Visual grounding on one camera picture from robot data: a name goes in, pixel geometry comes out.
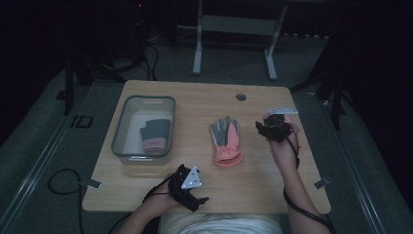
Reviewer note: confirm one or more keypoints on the metal table clamp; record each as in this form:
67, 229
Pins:
322, 183
91, 184

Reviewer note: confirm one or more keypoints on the person's right hand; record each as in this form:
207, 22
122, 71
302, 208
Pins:
285, 152

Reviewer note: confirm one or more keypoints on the pink and grey glove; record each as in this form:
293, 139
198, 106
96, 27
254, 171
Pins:
226, 143
155, 135

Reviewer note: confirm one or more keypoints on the black rectangular floor bracket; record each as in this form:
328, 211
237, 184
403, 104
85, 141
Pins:
82, 121

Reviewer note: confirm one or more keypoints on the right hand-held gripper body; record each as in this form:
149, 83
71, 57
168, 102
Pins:
277, 126

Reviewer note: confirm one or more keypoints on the person's white shirt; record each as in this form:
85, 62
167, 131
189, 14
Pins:
220, 224

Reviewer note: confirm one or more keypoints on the black tripod stand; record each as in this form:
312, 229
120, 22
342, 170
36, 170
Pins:
328, 94
69, 87

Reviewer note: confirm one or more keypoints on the white metal stand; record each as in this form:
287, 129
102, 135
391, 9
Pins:
233, 26

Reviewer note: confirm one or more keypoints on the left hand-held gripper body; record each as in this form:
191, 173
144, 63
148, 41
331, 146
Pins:
188, 190

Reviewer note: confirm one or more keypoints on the metal floor rail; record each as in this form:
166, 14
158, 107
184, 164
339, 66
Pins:
350, 162
35, 169

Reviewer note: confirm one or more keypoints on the grey plastic bin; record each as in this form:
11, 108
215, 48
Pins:
142, 130

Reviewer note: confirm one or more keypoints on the person's left hand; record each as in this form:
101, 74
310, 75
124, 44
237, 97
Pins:
162, 201

